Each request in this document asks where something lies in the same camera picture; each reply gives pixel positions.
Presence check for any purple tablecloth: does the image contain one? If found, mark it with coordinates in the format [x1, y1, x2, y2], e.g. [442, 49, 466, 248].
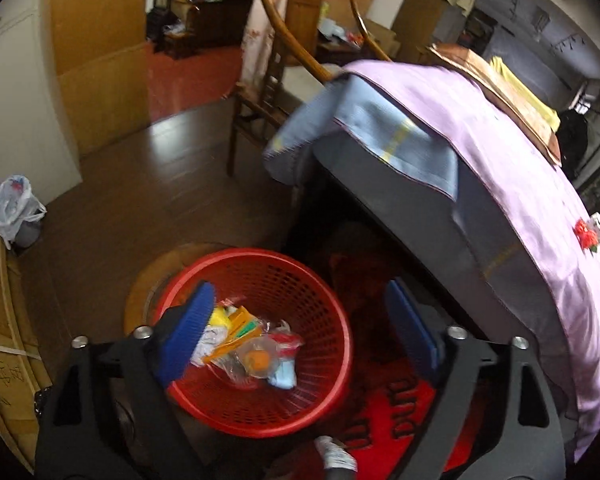
[332, 59, 600, 463]

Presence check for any red floor mat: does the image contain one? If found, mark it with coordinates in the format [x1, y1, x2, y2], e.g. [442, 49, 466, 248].
[325, 365, 486, 476]

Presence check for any grey white shoe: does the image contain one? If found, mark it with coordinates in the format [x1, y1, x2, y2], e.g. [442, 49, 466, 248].
[314, 435, 358, 472]

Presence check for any red white wrapper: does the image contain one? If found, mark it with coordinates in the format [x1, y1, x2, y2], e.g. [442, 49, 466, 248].
[270, 332, 303, 356]

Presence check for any light wooden door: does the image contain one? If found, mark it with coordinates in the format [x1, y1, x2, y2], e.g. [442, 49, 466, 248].
[45, 0, 153, 156]

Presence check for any white tissue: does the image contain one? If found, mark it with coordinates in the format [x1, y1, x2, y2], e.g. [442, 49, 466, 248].
[190, 322, 231, 368]

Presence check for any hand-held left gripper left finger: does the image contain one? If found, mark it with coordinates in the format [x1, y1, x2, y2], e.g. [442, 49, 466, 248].
[34, 281, 216, 480]

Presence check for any round wooden stool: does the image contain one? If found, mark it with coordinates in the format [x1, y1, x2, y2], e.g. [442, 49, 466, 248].
[124, 242, 216, 341]

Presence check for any yellow cloth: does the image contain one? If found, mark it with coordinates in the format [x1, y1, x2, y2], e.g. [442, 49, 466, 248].
[490, 56, 561, 131]

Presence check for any orange striped medicine box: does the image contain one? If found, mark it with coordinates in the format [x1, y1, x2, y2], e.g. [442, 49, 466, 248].
[205, 307, 263, 368]

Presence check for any cluttered side table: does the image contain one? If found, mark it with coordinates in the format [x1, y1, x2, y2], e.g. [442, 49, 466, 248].
[315, 20, 398, 63]

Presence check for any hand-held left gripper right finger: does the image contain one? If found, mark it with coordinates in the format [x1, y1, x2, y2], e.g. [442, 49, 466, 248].
[384, 279, 566, 480]

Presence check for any bin with white plastic bag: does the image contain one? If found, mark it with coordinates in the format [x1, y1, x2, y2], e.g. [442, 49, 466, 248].
[0, 175, 47, 251]

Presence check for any red plastic basket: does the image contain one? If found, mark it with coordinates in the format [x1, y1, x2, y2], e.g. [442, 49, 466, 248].
[155, 247, 353, 436]

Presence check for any wooden bench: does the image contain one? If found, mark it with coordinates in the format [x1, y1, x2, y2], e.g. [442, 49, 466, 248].
[0, 185, 53, 471]

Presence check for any wooden chair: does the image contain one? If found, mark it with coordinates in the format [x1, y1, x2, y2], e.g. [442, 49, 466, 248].
[227, 0, 396, 178]

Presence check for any dark wooden cabinet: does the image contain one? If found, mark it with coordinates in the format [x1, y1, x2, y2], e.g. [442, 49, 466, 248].
[185, 0, 253, 51]

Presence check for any blue checked cloth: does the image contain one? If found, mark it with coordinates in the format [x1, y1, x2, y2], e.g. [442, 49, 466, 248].
[262, 77, 461, 198]

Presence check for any clear plastic wrap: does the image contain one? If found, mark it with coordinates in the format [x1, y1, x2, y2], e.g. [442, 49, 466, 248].
[225, 317, 306, 391]

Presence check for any red flower decoration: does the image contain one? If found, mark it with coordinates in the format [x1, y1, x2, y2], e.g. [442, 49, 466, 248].
[572, 217, 600, 253]

